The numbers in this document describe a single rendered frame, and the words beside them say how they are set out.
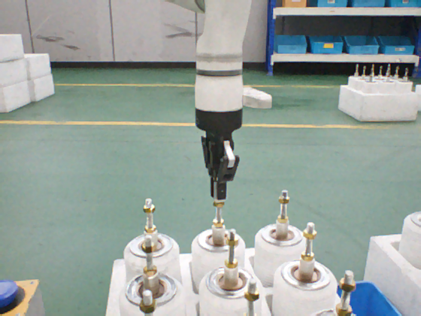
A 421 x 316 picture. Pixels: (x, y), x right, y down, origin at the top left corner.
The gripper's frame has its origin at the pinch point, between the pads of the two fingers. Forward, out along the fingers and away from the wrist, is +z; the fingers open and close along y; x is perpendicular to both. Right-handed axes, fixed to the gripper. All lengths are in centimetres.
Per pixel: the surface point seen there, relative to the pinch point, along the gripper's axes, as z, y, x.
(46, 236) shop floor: 35, -56, -37
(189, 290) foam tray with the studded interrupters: 17.3, 2.8, -6.2
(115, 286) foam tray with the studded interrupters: 17.3, -2.0, -18.4
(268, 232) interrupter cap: 9.9, 0.6, 9.6
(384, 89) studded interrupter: 15, -150, 165
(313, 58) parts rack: 13, -362, 240
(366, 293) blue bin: 25.8, 4.3, 30.9
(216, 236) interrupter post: 8.7, 0.9, -0.7
